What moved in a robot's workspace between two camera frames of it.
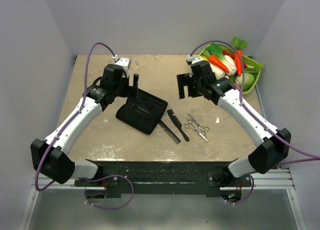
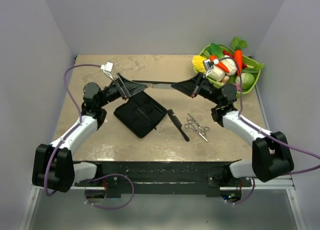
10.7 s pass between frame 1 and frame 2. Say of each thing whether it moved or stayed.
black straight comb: moved
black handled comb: stayed
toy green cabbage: stayed
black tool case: moved
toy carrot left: stayed
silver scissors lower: stayed
